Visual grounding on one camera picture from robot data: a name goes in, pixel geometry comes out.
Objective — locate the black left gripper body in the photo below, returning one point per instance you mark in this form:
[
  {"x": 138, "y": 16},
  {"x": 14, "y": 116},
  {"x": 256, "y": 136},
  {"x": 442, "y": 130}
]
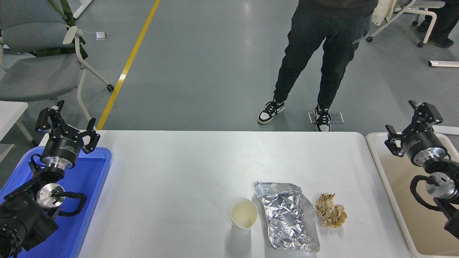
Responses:
[{"x": 64, "y": 145}]

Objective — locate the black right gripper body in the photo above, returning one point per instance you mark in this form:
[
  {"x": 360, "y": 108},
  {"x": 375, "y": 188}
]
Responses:
[{"x": 421, "y": 141}]

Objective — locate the tan paper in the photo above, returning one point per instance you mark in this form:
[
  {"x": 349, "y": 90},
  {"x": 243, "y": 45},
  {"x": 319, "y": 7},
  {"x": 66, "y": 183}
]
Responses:
[{"x": 330, "y": 211}]

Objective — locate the silver foil tray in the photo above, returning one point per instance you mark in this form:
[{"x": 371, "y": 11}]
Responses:
[{"x": 287, "y": 215}]

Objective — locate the white paper cup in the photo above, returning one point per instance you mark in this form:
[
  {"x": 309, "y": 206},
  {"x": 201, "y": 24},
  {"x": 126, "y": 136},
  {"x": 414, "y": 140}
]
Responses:
[{"x": 244, "y": 213}]

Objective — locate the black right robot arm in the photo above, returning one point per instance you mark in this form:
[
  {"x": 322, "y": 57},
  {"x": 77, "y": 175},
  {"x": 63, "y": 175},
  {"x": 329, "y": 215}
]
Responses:
[{"x": 435, "y": 186}]

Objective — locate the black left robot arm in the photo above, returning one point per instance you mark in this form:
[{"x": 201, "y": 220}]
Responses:
[{"x": 21, "y": 218}]

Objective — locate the white floor bar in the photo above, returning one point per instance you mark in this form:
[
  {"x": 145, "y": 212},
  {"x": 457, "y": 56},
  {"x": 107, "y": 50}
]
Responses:
[
  {"x": 451, "y": 130},
  {"x": 444, "y": 63}
]

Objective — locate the white side table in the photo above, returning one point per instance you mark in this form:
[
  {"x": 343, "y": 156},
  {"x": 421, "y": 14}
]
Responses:
[{"x": 10, "y": 111}]

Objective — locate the large pale plastic bin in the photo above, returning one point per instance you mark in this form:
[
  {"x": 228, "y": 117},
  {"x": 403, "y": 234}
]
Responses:
[{"x": 401, "y": 186}]

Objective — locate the blue plastic tray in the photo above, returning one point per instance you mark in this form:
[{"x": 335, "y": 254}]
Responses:
[{"x": 89, "y": 186}]

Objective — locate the grey office chair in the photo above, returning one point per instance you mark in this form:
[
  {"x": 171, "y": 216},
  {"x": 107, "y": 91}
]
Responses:
[{"x": 39, "y": 75}]

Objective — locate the clear floor plate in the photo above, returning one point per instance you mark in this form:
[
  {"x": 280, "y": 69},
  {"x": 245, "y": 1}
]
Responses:
[
  {"x": 336, "y": 117},
  {"x": 311, "y": 116}
]

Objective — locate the seated person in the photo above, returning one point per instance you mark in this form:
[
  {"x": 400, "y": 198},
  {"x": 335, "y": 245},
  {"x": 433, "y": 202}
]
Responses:
[{"x": 444, "y": 21}]

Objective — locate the white framed wheeled chair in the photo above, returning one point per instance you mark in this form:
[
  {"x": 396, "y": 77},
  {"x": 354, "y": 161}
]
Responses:
[{"x": 426, "y": 4}]

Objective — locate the cream jacket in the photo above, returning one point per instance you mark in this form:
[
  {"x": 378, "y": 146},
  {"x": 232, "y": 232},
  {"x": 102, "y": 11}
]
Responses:
[{"x": 383, "y": 12}]

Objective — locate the white furniture foot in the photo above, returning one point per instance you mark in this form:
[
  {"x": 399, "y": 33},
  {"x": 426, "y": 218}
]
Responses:
[{"x": 83, "y": 8}]

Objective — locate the standing person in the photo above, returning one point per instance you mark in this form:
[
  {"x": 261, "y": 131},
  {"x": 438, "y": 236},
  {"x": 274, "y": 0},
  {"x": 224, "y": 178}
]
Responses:
[{"x": 304, "y": 46}]

